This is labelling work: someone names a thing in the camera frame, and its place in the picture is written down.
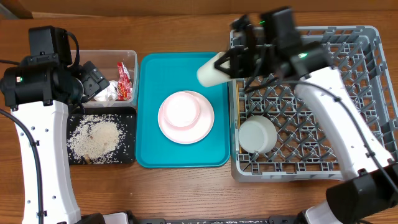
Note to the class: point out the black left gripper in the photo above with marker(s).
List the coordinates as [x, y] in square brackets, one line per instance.
[93, 79]

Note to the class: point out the white tissue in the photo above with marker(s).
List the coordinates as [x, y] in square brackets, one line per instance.
[110, 93]

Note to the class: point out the grey bowl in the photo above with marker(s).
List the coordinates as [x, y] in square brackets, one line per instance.
[257, 134]

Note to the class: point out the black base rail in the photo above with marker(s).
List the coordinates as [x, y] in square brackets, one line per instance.
[274, 219]

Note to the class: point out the grey dishwasher rack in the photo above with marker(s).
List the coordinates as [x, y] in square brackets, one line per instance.
[302, 151]

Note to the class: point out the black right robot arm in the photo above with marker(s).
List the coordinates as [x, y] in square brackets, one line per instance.
[368, 169]

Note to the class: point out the small pink plate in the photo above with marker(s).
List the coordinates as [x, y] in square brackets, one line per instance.
[181, 109]

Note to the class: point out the black tray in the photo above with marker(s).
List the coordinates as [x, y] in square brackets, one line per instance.
[130, 155]

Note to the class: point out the red snack wrapper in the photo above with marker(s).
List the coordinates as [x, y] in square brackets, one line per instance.
[124, 90]

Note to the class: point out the white cup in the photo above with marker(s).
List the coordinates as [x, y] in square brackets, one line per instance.
[209, 76]

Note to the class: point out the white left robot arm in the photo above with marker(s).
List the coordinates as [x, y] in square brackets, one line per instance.
[39, 92]

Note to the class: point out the wooden chopstick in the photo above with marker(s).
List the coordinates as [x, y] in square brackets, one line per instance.
[238, 107]

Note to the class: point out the clear plastic bin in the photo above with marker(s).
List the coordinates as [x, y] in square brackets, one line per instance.
[106, 61]

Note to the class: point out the teal plastic tray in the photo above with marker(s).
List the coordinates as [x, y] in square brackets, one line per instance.
[162, 75]

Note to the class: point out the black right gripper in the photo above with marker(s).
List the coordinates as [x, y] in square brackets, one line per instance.
[234, 56]

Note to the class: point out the white rice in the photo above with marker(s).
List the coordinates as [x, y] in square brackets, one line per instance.
[94, 138]

